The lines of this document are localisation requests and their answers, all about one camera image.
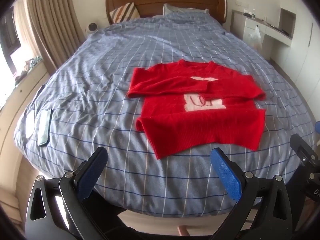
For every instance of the light blue pillow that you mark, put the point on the light blue pillow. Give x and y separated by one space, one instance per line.
175 8

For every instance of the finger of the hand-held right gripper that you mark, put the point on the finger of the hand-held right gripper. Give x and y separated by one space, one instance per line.
302 150

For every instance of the red knit sweater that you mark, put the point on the red knit sweater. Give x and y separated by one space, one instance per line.
200 130

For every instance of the white sheet of paper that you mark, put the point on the white sheet of paper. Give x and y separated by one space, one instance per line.
31 125

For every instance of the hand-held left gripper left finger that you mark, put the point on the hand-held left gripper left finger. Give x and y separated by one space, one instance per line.
87 180

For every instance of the white plastic bag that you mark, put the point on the white plastic bag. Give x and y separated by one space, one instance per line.
256 37

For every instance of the striped cushion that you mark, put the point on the striped cushion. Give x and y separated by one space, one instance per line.
123 12

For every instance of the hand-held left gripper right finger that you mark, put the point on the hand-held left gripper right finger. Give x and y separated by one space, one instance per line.
226 177

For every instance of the white built-in desk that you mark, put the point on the white built-in desk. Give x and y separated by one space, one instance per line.
272 30

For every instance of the blue plaid duvet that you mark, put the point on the blue plaid duvet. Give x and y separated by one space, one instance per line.
100 80

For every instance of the beige curtain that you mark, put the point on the beige curtain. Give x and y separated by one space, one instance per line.
50 17

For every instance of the small round white speaker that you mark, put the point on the small round white speaker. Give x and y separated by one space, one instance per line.
92 27

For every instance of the smartphone in dark case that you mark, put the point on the smartphone in dark case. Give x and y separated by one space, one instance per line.
44 127

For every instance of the pile of cloth on windowsill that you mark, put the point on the pile of cloth on windowsill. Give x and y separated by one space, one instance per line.
28 66

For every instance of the window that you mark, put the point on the window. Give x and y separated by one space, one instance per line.
11 37

